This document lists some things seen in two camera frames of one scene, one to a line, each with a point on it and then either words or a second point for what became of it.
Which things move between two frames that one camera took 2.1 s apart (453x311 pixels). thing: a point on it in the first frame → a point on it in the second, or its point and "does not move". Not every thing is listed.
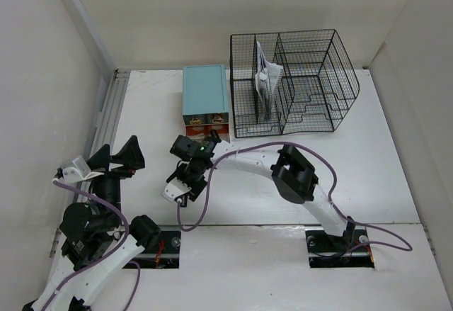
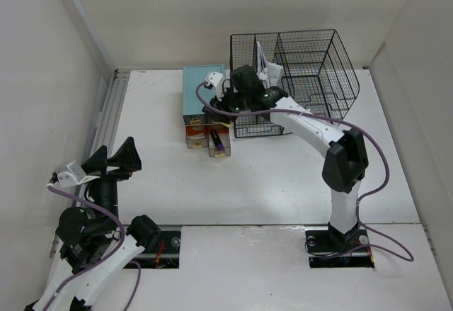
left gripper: (130, 156) does not move
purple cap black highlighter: (215, 137) does not move
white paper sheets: (266, 75) does not move
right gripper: (197, 188) → (221, 105)
